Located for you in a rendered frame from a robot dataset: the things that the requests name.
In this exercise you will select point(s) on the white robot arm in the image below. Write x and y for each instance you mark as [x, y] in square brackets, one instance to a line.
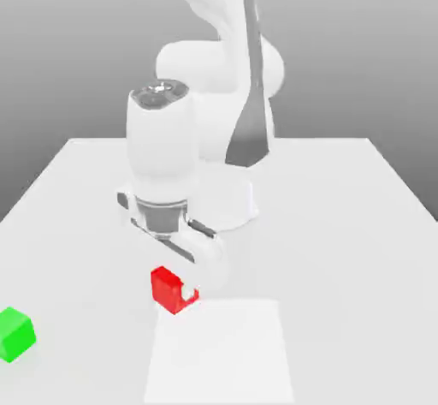
[160, 144]

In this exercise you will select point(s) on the small green cube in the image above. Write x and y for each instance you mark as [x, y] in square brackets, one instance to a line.
[15, 334]

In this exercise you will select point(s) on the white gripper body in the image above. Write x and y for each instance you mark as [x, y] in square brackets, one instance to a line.
[205, 252]

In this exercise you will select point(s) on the small red cube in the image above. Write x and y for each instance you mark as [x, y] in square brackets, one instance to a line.
[166, 290]

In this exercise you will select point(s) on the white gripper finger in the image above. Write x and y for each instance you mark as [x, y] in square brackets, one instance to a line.
[189, 290]

